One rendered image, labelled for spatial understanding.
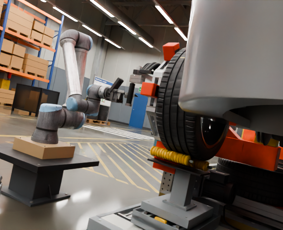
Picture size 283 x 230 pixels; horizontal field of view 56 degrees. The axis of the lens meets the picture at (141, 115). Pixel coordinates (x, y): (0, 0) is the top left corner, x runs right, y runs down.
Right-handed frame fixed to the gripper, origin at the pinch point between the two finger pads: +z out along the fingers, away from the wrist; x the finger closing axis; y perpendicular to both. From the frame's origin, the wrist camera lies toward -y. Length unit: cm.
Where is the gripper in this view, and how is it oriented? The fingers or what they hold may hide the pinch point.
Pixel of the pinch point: (131, 93)
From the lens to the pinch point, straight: 172.0
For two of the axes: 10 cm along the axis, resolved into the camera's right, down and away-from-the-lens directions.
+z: 8.1, 1.6, -5.6
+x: -5.5, -1.2, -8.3
